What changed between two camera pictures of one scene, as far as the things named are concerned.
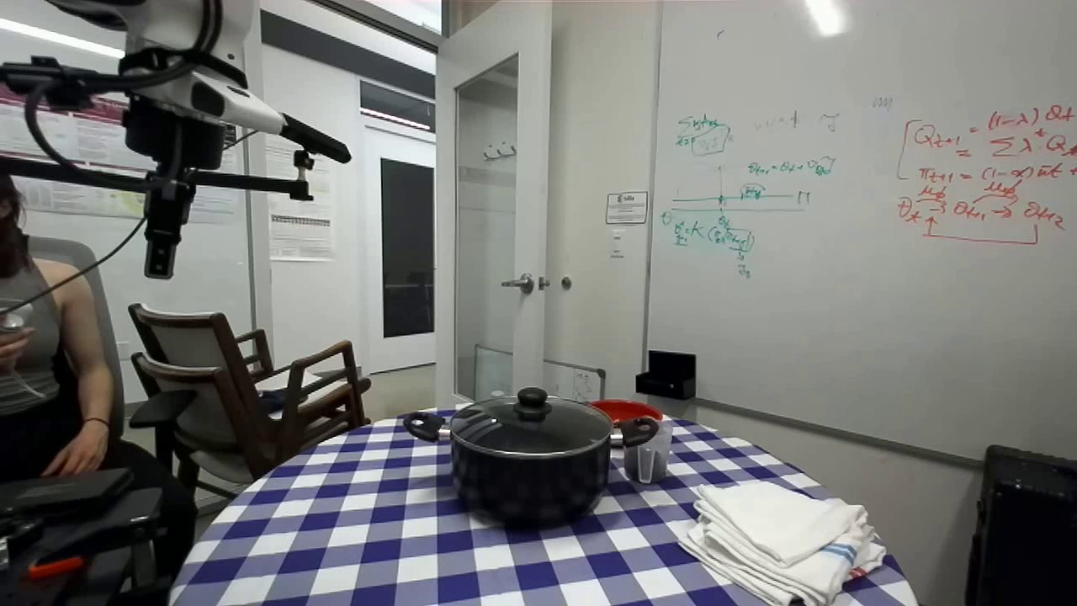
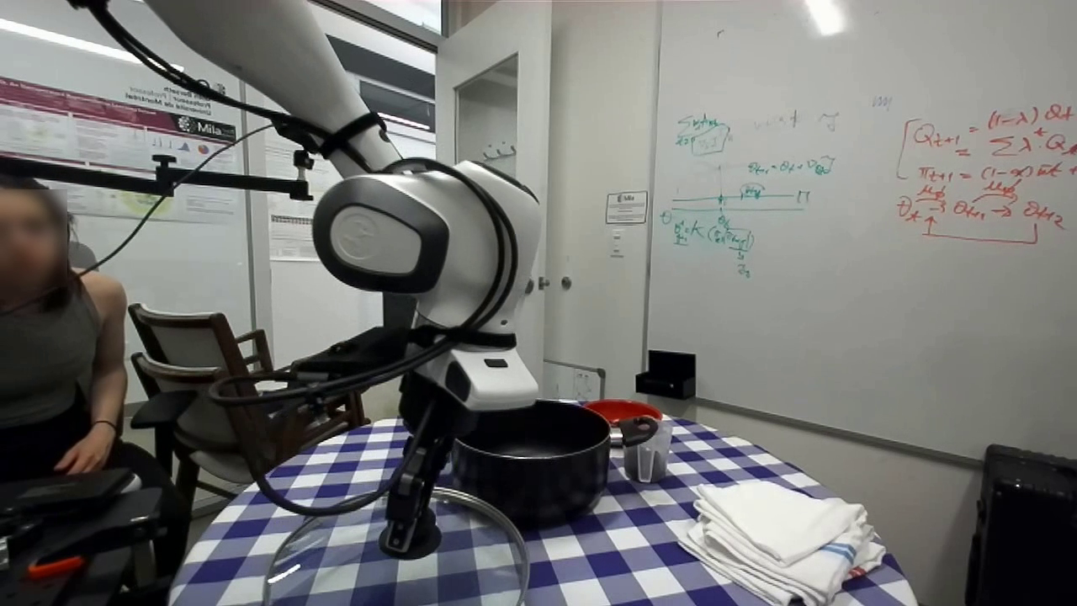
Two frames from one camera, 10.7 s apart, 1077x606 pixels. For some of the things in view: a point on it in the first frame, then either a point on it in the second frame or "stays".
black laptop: [77, 511] stays
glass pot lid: [530, 428] to [340, 560]
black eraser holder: [668, 375] stays
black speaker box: [1028, 529] stays
